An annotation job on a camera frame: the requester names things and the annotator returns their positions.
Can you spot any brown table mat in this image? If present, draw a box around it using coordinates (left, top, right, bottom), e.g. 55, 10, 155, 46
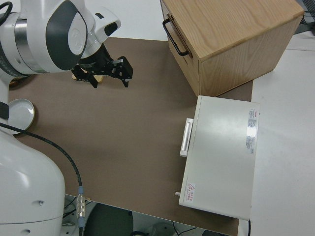
8, 36, 254, 236

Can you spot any light wooden box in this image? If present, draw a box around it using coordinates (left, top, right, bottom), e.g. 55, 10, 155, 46
159, 0, 305, 98

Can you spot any black metal box handle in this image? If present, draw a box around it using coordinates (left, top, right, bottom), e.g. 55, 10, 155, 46
162, 19, 190, 57

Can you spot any black round pedestal base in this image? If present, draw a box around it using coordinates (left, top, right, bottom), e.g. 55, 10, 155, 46
83, 203, 134, 236

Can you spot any white toaster oven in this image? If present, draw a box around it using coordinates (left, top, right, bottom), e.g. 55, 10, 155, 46
174, 95, 261, 220

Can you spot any wooden mug rack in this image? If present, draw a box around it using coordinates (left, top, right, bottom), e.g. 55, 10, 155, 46
72, 74, 105, 84

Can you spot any brown woven basket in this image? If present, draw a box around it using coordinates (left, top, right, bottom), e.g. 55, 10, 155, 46
8, 76, 28, 89

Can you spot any black wire mesh rack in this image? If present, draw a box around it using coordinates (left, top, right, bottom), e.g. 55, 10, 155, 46
298, 0, 315, 34

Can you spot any black cable with metal connector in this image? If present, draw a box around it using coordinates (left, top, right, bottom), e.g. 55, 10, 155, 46
0, 122, 88, 236

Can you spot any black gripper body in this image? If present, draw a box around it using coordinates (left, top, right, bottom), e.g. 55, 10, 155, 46
78, 45, 114, 75

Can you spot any silver toaster oven handle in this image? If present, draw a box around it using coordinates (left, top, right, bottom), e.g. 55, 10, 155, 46
179, 118, 195, 157

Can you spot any gray round plate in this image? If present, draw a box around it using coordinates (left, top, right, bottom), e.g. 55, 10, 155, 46
6, 98, 35, 136

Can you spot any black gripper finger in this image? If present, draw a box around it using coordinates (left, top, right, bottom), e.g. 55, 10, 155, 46
104, 56, 134, 89
71, 64, 99, 89

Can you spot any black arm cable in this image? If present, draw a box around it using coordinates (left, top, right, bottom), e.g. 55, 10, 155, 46
0, 1, 13, 23

